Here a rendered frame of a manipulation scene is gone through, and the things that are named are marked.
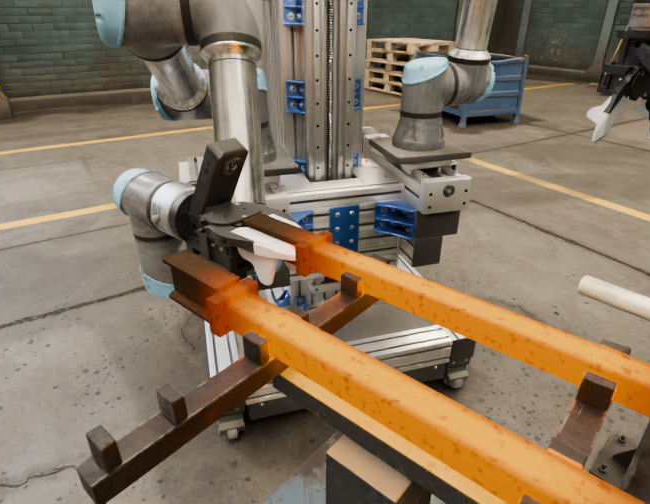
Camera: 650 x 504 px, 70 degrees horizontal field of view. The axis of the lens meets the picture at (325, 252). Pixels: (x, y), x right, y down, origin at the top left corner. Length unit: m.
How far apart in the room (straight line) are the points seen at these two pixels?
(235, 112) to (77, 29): 6.48
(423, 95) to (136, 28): 0.78
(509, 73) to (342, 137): 4.53
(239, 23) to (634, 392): 0.67
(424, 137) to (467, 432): 1.11
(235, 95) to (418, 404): 0.56
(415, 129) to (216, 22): 0.72
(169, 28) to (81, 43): 6.40
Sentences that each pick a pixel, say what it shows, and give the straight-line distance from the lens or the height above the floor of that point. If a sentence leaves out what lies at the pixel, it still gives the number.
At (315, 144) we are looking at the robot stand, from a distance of 1.34.
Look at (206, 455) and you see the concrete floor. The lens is 1.54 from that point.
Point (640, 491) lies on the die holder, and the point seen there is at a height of 0.74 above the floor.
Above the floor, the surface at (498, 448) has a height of 0.95.
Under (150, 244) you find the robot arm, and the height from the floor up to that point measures 0.87.
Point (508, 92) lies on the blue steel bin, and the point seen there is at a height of 0.34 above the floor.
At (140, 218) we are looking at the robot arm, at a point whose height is 0.91.
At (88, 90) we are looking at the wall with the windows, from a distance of 7.24.
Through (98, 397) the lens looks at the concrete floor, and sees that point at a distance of 1.82.
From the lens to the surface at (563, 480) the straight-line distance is 0.30.
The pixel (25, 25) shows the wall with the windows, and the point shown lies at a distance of 7.15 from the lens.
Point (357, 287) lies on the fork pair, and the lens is 0.43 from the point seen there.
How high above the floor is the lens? 1.17
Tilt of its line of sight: 28 degrees down
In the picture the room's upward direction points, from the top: straight up
